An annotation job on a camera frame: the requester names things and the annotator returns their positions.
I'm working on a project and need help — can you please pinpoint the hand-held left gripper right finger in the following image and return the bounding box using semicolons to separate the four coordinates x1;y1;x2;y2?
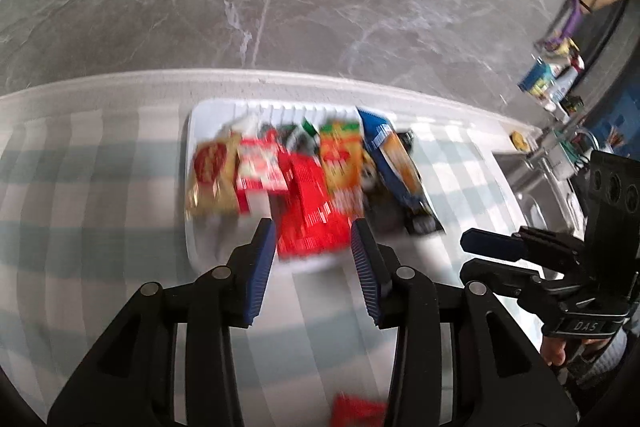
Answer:
350;219;581;427

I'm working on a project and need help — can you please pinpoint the blue box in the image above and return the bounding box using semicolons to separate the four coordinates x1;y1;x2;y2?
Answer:
517;59;556;95

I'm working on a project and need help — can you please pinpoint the blue orange snack packet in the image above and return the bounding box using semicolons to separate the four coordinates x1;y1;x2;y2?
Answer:
356;107;443;233

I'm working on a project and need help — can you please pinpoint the person's right hand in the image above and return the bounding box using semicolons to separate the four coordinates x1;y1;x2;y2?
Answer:
542;339;568;368

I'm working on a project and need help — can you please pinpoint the white bottle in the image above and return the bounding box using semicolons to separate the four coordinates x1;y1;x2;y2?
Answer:
552;57;586;102

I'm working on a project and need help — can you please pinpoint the green white checked tablecloth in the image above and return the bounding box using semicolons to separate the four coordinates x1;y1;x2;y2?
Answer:
0;107;506;427

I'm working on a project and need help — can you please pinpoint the white plastic tray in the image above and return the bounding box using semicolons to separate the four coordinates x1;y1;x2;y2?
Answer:
183;99;451;280

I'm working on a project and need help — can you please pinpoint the person's right forearm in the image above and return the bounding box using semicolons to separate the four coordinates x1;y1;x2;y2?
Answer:
567;332;632;389

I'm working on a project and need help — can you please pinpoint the green silver snack packet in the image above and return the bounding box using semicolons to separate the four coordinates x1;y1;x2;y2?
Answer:
280;117;321;152

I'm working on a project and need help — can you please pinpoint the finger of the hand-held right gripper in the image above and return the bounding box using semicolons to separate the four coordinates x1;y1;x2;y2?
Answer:
460;227;587;275
460;258;576;323

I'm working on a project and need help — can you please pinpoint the metal faucet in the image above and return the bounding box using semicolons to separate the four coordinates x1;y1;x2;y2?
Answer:
537;127;601;178

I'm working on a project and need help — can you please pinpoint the gold red snack packet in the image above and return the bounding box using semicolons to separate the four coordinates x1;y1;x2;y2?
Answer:
185;134;241;218

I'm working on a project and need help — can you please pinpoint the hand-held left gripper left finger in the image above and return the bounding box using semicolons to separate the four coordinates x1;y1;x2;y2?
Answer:
47;217;277;427

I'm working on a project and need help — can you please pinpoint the steel sink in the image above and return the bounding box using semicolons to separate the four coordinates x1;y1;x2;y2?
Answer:
492;147;586;283

